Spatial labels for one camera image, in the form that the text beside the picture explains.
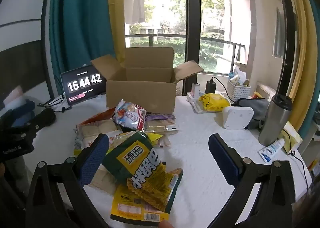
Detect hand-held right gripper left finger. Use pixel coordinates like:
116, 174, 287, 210
26, 133, 110, 228

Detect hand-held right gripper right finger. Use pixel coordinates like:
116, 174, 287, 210
208, 133, 297, 228

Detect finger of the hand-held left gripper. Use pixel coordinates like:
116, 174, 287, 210
27, 108, 56, 138

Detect white label toast bread packet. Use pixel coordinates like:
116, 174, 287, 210
74, 129, 124, 157

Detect orange bread packet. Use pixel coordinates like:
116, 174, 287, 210
76, 107, 118, 138

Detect white red snack packet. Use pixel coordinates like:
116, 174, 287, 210
113, 99, 147, 132

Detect yellow black snack packet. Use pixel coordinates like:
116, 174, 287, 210
110, 183, 171, 224

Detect clear plastic bread packet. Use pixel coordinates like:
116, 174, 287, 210
145, 119, 179, 136

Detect cardboard box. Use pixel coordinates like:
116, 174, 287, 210
90, 47, 205, 114

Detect person's right hand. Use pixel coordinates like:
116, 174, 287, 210
159, 219, 176, 228

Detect dark blue cloth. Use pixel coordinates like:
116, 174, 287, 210
10, 100, 36, 119

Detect white square device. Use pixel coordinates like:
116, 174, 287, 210
222, 106, 254, 130

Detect white blue tube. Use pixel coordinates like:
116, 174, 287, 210
258, 138, 286, 163

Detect tablet with clock display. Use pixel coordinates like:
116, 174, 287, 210
61, 65, 107, 105

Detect yellow duck bag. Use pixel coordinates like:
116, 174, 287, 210
198, 93, 230, 113

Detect grey bag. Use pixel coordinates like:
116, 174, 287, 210
231, 98, 272, 129

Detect white power strip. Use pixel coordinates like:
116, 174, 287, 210
187, 92, 225, 114

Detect steel thermos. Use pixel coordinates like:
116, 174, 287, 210
258, 94, 293, 146

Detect white plastic basket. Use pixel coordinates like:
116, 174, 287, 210
227, 79, 251, 102

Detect black power adapter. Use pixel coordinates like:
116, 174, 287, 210
205, 81, 217, 94

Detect yellow paper packet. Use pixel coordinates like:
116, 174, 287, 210
279, 121, 303, 155

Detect white paper bag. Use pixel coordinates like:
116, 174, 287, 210
234, 65, 247, 80

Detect teal curtain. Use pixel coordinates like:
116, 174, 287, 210
49, 0, 116, 96
304, 0, 320, 141

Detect yellow curtain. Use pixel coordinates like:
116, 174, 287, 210
282, 0, 318, 128
106, 0, 127, 68

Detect black balcony railing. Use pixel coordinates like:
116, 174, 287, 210
125, 33, 250, 68

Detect white hanging garment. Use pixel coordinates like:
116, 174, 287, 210
124, 0, 146, 24

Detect black tablet cables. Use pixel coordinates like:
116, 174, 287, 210
37, 95, 73, 113

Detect black adapter cable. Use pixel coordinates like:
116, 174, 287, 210
211, 76, 238, 105

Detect thin black cable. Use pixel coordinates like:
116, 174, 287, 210
282, 128, 311, 193

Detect black window frame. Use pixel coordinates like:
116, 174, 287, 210
185, 0, 201, 93

